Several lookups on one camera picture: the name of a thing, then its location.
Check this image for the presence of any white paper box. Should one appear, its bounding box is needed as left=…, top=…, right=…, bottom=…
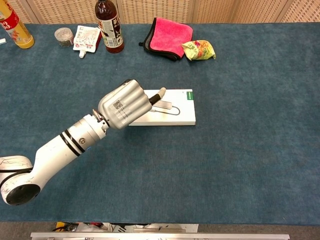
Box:
left=128, top=88, right=197, bottom=127

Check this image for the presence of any blue felt table cover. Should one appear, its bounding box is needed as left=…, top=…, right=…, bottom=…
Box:
left=0, top=22, right=320, bottom=224

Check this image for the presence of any yellow snack bag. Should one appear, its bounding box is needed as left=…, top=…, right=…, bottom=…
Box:
left=180, top=39, right=216, bottom=62

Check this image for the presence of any yellow black cable bundle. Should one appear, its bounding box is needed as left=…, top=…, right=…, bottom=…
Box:
left=51, top=221, right=76, bottom=232

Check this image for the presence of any aluminium profile rail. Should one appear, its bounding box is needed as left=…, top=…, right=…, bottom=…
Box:
left=30, top=231, right=291, bottom=240

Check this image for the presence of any dark sauce bottle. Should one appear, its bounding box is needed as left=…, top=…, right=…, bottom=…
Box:
left=94, top=0, right=125, bottom=54

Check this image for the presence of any white spout pouch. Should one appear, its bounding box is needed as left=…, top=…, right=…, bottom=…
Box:
left=72, top=25, right=102, bottom=59

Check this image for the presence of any orange juice bottle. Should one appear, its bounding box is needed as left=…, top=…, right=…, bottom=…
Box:
left=0, top=0, right=35, bottom=50

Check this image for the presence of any woven folding screen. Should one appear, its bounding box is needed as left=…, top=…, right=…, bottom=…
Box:
left=4, top=0, right=320, bottom=25

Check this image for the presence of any pink microfiber cloth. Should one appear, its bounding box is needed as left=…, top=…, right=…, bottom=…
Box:
left=138, top=16, right=194, bottom=62

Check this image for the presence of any small clear jar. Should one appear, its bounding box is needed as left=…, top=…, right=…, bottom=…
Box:
left=54, top=27, right=75, bottom=48

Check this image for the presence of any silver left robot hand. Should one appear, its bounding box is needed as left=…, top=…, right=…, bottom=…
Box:
left=91, top=79, right=167, bottom=130

